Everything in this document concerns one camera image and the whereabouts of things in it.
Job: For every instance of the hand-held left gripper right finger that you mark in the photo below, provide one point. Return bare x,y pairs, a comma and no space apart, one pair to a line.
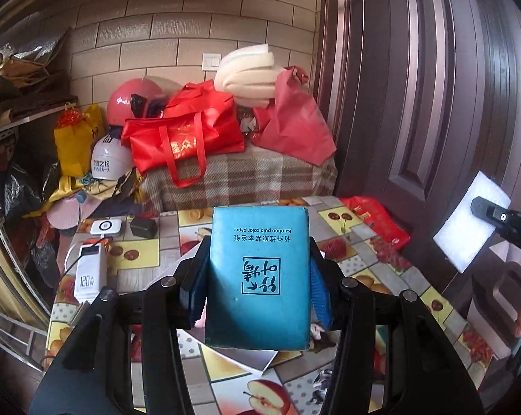
321,294

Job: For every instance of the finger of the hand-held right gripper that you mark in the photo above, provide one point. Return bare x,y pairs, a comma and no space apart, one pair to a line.
487,208

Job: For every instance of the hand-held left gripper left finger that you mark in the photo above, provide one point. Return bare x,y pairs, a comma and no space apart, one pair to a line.
195,298

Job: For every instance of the white foam block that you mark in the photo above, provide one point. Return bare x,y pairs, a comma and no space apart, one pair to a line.
463,233

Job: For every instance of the blue tissue pack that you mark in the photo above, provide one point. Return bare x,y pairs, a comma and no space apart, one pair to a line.
258,276

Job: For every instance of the fruit print tablecloth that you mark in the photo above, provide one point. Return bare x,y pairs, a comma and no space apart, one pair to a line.
156,255

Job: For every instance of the black charger adapter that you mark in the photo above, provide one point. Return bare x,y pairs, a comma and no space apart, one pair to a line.
142,227

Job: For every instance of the red plastic bag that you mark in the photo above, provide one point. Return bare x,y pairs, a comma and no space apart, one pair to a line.
372,220

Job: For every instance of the white power bank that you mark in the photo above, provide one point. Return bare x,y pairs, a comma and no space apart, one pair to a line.
89,272

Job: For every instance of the plaid blanket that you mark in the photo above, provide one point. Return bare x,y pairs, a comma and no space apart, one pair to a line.
251,177

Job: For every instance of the dark brown door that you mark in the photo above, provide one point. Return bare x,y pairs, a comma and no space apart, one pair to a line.
416,95

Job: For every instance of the pink sun hat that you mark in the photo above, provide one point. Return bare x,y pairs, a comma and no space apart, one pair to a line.
63,214

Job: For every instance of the white helmet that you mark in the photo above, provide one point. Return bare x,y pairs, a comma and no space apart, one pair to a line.
109,155

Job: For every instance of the red tote bag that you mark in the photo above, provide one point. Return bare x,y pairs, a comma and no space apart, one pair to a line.
191,129

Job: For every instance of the red non-woven bag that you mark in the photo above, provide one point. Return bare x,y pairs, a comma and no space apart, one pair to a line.
295,125

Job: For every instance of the yellow bag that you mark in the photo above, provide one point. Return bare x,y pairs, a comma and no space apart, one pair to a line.
72,147

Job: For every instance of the black plastic bag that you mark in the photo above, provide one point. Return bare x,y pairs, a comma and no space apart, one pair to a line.
20,190

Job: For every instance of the pink helmet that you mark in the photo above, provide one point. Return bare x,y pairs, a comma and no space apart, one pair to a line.
126,99

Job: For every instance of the cream foam stack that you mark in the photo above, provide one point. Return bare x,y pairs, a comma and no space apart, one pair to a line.
243,78

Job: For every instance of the brown cardboard sheets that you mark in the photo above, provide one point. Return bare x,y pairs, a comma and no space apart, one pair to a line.
27,90

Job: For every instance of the silver foil sheet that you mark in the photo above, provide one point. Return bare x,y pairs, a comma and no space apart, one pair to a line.
31,54

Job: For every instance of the white wall switch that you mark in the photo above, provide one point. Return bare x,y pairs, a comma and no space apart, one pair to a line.
211,61

